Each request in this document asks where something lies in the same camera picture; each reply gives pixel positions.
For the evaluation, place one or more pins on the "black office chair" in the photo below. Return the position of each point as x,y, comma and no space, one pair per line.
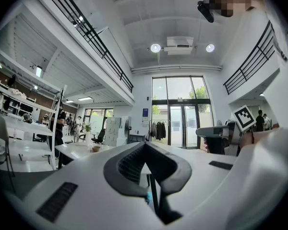
100,135

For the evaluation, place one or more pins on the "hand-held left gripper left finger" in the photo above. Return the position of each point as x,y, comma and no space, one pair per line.
86,195

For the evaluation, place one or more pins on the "black storage shelf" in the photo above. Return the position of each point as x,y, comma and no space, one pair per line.
136,138

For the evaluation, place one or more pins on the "black standing fan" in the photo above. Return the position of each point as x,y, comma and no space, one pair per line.
127,126
219,123

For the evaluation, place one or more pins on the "blue wall poster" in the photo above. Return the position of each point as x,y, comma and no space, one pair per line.
145,112

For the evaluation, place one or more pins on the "white ceiling air conditioner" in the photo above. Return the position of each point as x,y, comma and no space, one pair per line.
178,45

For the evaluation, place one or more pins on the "white flower bouquet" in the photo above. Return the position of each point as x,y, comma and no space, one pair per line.
87,128

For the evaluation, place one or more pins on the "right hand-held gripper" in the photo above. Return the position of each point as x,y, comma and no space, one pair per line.
243,117

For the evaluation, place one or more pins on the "brown bowl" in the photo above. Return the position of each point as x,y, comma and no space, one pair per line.
96,148

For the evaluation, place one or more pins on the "white metal shelving rack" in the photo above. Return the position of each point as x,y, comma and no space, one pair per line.
28,128

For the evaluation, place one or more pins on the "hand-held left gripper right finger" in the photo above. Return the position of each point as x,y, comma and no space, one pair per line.
201,188

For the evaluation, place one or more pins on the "person's light shirt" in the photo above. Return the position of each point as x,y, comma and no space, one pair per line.
266,176

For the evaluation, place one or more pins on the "black metal clothes rack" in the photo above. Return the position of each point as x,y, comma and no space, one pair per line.
158,121

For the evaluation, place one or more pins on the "rectangular ceiling light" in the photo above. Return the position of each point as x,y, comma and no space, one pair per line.
69,101
39,71
84,98

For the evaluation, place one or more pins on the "white ribbed vase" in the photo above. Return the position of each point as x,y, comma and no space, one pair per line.
87,138

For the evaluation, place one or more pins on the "black head-worn camera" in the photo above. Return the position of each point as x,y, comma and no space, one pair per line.
206,9

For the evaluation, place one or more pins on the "glass entrance door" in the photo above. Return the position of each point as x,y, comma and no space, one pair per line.
180,126

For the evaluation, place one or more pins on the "person's right forearm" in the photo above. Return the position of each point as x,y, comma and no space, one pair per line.
246,139

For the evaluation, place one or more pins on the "white locker cabinet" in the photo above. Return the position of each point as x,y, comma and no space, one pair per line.
114,128

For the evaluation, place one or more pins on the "round ceiling light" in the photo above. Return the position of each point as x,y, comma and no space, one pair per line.
210,47
155,47

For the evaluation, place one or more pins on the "black balcony railing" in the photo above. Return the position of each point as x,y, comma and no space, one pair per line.
103,54
241,73

